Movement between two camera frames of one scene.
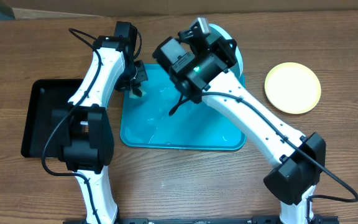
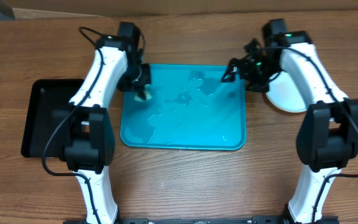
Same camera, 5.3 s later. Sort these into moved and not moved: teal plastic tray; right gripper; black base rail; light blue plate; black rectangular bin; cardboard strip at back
Moved: right gripper; light blue plate
Not moved: black rectangular bin; black base rail; teal plastic tray; cardboard strip at back
